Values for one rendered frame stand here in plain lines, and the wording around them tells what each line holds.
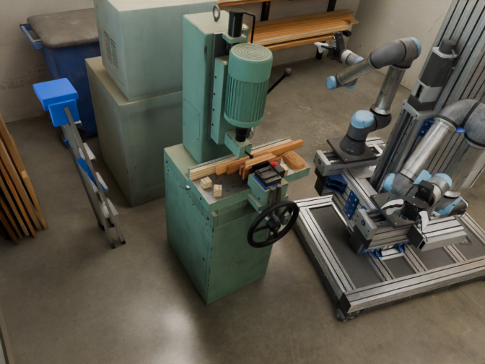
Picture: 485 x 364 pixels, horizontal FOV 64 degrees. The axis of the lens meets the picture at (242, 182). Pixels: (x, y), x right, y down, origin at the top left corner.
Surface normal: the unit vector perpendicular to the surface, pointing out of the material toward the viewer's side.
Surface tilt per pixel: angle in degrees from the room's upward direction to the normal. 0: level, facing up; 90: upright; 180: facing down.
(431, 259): 0
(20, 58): 90
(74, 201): 0
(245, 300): 0
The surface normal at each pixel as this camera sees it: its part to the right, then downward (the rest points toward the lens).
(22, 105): 0.55, 0.61
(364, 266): 0.11, -0.73
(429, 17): -0.83, 0.31
